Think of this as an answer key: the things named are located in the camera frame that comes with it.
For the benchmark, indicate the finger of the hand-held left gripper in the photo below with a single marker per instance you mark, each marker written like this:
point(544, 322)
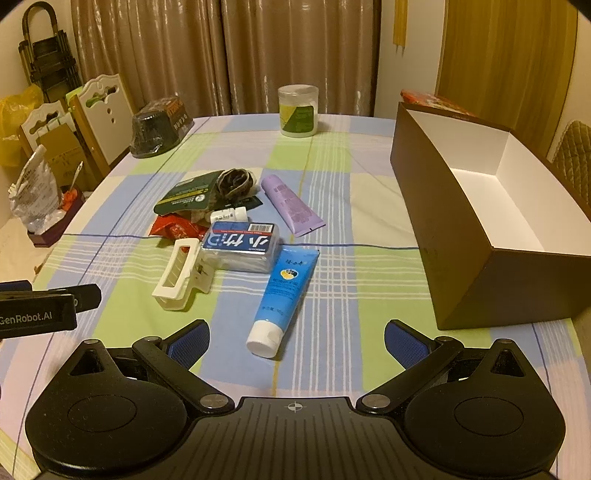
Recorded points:
point(16, 285)
point(85, 297)

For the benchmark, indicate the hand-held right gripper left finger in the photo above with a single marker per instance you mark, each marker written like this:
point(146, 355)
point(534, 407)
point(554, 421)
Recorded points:
point(189, 345)

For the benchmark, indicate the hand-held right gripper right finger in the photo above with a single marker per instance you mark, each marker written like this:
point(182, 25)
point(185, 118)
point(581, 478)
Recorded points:
point(402, 345)

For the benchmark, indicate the white hair claw clip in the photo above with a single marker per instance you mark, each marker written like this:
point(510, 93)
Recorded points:
point(162, 291)

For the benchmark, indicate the blue tube with white cap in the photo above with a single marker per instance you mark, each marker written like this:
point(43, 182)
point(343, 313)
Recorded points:
point(282, 295)

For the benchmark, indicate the blue tissue pack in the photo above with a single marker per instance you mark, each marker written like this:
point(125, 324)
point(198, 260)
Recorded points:
point(240, 249)

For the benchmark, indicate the red packet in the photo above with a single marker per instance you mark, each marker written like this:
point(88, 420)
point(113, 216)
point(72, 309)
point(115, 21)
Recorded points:
point(175, 227)

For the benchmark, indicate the small white bottle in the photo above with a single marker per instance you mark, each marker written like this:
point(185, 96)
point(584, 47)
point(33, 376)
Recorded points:
point(226, 215)

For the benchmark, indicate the dark green packet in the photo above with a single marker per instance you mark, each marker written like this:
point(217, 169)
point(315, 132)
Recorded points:
point(184, 194)

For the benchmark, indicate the small black tube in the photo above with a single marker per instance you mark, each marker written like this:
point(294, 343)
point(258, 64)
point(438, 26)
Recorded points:
point(249, 202)

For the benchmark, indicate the brown cardboard box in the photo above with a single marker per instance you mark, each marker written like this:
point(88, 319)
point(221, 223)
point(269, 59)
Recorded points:
point(438, 184)

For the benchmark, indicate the brown hair scrunchie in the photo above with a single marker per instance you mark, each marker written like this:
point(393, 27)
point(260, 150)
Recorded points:
point(233, 182)

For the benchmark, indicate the purple tube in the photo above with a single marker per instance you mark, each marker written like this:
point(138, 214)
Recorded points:
point(291, 203)

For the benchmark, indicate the checked cloth covered desktop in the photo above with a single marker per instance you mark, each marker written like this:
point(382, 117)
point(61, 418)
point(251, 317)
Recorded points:
point(360, 207)

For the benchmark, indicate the purple box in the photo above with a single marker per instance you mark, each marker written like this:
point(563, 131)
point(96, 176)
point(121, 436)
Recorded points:
point(51, 235)

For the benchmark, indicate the orange snack pieces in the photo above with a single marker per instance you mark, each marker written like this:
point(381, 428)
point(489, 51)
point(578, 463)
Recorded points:
point(70, 198)

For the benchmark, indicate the metal spoon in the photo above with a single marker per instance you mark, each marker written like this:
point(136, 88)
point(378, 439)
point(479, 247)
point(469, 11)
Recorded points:
point(76, 175)

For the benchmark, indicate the small tan cardboard box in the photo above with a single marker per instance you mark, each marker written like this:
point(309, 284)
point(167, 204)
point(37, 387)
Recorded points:
point(64, 157)

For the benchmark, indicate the yellow plastic bag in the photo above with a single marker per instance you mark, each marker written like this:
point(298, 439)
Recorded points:
point(14, 120)

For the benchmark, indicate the white chair back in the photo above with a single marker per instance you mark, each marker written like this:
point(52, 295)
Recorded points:
point(41, 117)

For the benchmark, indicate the black wrapped bowl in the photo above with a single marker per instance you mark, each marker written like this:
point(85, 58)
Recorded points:
point(154, 131)

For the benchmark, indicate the white chair with green cutout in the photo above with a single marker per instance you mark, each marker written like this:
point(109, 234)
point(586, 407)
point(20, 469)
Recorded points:
point(113, 106)

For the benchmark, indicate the red instant noodle bowl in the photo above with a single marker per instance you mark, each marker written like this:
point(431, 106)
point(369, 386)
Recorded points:
point(434, 99)

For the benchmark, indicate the quilted brown chair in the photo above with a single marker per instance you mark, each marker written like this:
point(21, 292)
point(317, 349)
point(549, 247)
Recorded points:
point(572, 157)

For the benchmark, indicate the white jar with green label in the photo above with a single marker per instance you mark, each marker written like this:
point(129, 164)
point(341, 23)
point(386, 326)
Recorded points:
point(298, 113)

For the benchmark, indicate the brown curtain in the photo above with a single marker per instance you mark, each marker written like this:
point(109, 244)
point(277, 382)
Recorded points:
point(231, 55)

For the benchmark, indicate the wooden door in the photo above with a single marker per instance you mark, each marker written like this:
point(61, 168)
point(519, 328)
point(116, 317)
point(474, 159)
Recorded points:
point(498, 60)

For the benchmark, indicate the yellow wall hanging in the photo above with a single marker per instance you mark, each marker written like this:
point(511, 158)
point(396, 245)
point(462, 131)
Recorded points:
point(400, 23)

